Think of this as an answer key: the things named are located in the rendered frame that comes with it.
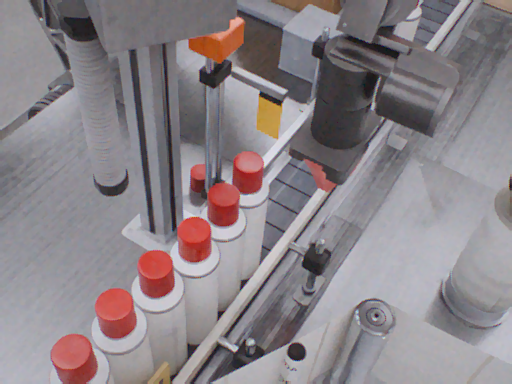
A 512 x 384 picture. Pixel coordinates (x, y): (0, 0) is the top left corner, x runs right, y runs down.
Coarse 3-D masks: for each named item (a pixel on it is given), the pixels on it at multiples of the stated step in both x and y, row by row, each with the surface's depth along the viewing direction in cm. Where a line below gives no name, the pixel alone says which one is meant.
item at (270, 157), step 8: (312, 104) 88; (304, 112) 86; (312, 112) 87; (296, 120) 85; (304, 120) 85; (288, 128) 84; (296, 128) 84; (288, 136) 83; (280, 144) 82; (288, 144) 84; (272, 152) 81; (280, 152) 82; (264, 160) 80; (272, 160) 81; (264, 168) 79
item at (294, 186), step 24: (432, 0) 122; (456, 0) 123; (432, 24) 117; (384, 120) 99; (288, 168) 90; (288, 192) 87; (312, 192) 88; (288, 216) 84; (312, 216) 85; (264, 240) 82; (240, 288) 76
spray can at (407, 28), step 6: (414, 12) 90; (420, 12) 90; (408, 18) 89; (414, 18) 90; (402, 24) 90; (408, 24) 90; (414, 24) 91; (396, 30) 91; (402, 30) 91; (408, 30) 91; (414, 30) 92; (402, 36) 92; (408, 36) 92
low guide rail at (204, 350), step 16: (464, 0) 117; (432, 48) 106; (320, 192) 83; (304, 208) 81; (304, 224) 81; (288, 240) 78; (272, 256) 76; (256, 272) 74; (256, 288) 74; (240, 304) 71; (224, 320) 70; (208, 336) 68; (208, 352) 68; (192, 368) 66
